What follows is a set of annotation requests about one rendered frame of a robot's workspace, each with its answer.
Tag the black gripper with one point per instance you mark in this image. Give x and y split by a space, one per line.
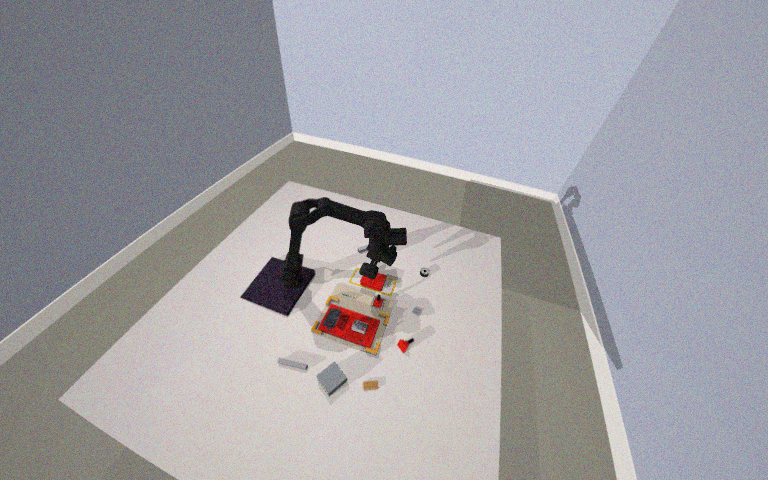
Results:
370 270

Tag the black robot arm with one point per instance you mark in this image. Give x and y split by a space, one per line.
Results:
377 229

